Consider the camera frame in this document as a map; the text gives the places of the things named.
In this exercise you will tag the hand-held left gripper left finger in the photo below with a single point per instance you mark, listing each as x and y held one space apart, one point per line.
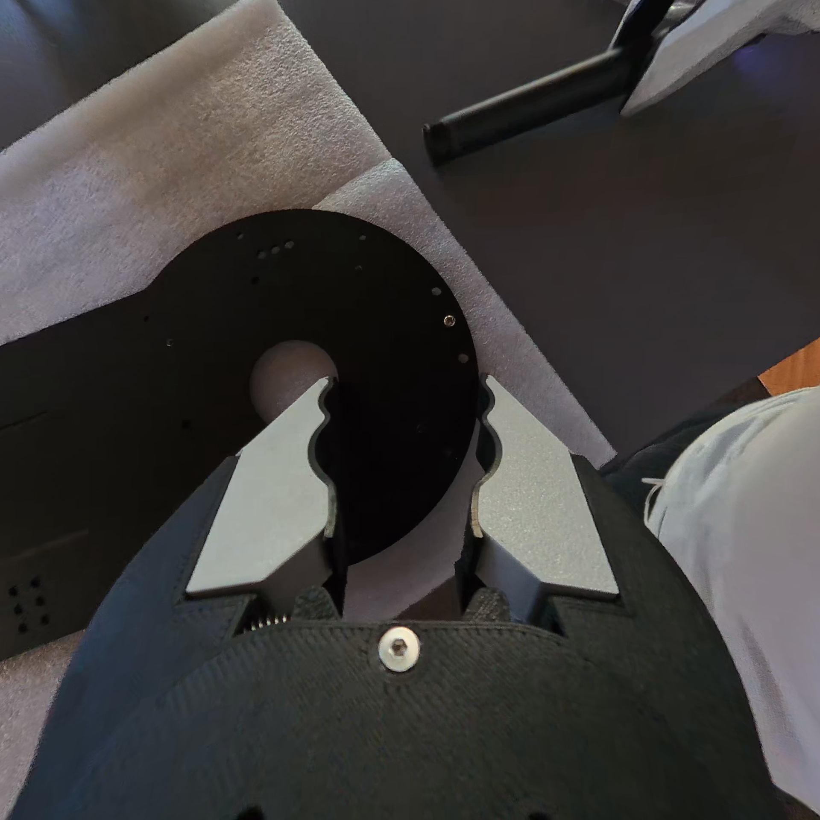
269 512

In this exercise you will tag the black metal tube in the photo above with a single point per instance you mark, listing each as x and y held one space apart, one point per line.
532 102

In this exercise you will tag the white foam sheet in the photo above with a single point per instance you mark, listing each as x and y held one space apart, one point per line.
160 160

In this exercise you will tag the person's white shirt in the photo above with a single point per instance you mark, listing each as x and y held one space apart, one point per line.
743 576

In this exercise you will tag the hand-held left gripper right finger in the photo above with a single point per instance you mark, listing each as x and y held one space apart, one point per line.
538 512

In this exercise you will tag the black round metal plate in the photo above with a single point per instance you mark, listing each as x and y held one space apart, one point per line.
192 384

